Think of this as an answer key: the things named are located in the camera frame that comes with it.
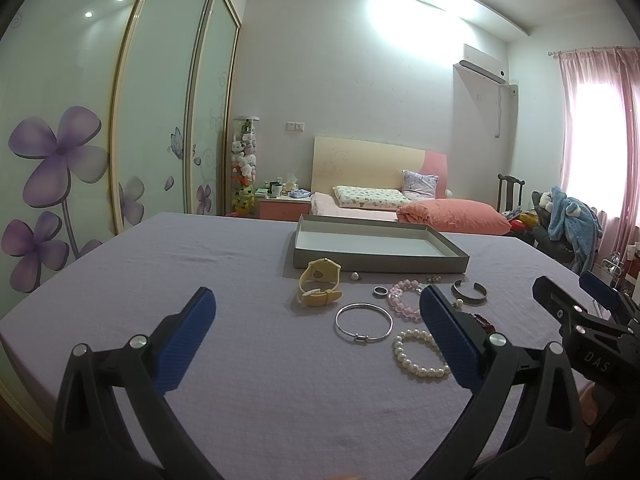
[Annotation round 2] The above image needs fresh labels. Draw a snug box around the grey cuff bracelet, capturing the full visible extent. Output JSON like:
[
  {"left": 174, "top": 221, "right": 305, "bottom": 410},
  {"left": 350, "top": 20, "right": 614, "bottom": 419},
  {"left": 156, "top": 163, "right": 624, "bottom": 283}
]
[{"left": 450, "top": 279, "right": 488, "bottom": 305}]

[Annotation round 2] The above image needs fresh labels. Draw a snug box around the white pearl bracelet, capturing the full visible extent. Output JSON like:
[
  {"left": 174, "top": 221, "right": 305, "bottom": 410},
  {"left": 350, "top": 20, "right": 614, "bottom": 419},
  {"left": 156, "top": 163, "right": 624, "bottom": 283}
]
[{"left": 391, "top": 327, "right": 452, "bottom": 380}]

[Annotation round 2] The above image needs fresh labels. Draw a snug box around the pink bead bracelet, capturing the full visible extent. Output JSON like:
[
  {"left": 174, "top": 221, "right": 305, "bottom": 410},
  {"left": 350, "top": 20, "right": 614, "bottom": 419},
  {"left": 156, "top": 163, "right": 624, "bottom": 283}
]
[{"left": 386, "top": 278, "right": 426, "bottom": 322}]

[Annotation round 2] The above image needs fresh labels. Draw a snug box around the silver bangle bracelet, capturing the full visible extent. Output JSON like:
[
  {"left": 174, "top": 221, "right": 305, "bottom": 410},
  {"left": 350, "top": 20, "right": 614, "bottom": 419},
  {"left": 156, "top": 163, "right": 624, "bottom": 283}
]
[{"left": 334, "top": 301, "right": 394, "bottom": 345}]

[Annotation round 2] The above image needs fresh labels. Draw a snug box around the yellow wrist watch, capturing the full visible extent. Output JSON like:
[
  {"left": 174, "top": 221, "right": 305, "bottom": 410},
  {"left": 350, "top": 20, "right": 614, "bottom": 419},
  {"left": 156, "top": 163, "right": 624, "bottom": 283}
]
[{"left": 297, "top": 258, "right": 343, "bottom": 308}]

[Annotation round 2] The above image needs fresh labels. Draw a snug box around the blue plush robe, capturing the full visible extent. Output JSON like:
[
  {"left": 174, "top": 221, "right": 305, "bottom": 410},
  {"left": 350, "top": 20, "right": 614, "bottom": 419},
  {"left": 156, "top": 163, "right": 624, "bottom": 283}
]
[{"left": 548, "top": 186, "right": 602, "bottom": 274}]

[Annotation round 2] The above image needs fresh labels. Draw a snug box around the pink curtain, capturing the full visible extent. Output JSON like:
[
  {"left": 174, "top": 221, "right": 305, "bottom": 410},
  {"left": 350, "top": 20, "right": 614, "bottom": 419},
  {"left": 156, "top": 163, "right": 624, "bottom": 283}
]
[{"left": 556, "top": 47, "right": 639, "bottom": 252}]

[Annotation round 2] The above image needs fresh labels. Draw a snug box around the dark wooden chair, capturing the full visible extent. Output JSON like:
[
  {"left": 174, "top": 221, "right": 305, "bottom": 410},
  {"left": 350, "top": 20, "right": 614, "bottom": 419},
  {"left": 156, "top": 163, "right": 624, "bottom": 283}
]
[{"left": 497, "top": 174, "right": 525, "bottom": 212}]

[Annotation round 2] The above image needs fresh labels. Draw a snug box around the coral folded duvet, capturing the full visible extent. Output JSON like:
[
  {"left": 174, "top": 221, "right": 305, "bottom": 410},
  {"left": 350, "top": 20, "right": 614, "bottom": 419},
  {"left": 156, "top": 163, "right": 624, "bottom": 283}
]
[{"left": 397, "top": 198, "right": 511, "bottom": 236}]

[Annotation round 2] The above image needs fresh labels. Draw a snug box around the purple table cloth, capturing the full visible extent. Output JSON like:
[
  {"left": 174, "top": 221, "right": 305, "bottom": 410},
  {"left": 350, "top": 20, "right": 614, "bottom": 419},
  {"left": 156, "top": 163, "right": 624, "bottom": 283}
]
[{"left": 0, "top": 210, "right": 609, "bottom": 480}]

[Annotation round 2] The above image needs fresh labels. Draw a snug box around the purple patterned pillow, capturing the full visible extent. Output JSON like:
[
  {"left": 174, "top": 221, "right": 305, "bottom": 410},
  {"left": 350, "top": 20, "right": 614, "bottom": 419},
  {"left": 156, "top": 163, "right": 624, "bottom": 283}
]
[{"left": 401, "top": 170, "right": 439, "bottom": 202}]

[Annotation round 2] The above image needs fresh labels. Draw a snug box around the white air conditioner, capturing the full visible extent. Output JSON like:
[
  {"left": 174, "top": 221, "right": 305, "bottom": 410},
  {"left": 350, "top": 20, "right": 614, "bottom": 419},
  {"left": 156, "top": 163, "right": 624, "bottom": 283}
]
[{"left": 459, "top": 44, "right": 508, "bottom": 84}]

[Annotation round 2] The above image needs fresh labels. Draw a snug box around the grey shallow tray box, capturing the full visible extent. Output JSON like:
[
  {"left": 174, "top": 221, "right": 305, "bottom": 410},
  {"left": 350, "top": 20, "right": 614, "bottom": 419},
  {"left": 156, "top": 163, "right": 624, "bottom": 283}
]
[{"left": 293, "top": 214, "right": 470, "bottom": 274}]

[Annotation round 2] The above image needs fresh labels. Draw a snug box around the bed with beige headboard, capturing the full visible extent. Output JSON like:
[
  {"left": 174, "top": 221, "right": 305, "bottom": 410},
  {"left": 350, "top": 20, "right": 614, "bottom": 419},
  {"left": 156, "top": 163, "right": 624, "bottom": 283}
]
[{"left": 309, "top": 134, "right": 511, "bottom": 233}]

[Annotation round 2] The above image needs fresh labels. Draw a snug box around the floral white pillow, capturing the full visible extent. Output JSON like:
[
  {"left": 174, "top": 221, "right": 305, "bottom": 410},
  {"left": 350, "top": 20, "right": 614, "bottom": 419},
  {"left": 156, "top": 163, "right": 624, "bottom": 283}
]
[{"left": 333, "top": 185, "right": 410, "bottom": 210}]

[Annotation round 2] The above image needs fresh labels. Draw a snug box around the pink bedside table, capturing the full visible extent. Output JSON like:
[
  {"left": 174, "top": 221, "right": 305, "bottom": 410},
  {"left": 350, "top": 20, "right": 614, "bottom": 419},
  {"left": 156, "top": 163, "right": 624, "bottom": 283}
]
[{"left": 256, "top": 197, "right": 311, "bottom": 222}]

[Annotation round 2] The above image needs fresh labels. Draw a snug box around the plush toy display tube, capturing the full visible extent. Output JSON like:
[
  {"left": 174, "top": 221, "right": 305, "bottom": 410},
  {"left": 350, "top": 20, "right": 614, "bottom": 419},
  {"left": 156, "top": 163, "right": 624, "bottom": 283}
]
[{"left": 230, "top": 116, "right": 259, "bottom": 217}]

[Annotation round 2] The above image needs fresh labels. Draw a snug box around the floral sliding wardrobe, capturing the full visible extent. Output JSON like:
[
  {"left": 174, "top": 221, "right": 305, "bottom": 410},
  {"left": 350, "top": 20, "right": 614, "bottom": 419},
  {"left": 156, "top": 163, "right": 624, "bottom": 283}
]
[{"left": 1, "top": 0, "right": 246, "bottom": 312}]

